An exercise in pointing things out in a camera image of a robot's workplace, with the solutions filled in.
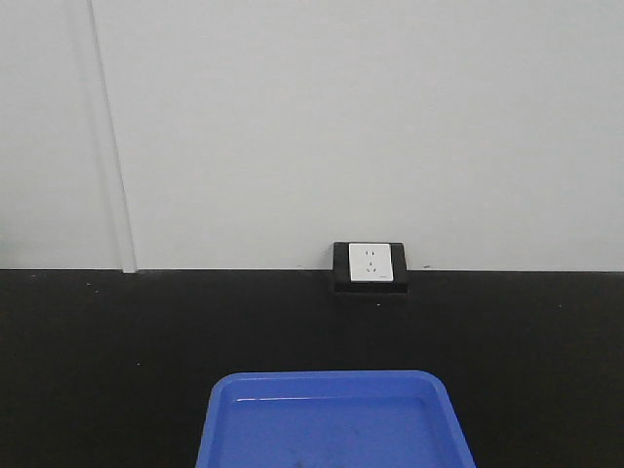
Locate blue plastic tray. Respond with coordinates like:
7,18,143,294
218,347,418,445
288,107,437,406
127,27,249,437
196,370,475,467

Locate white wall power socket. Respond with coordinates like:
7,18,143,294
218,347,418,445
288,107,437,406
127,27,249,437
348,243,394,283

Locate black socket mounting box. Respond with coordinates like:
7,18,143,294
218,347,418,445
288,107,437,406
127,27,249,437
332,242,409,294

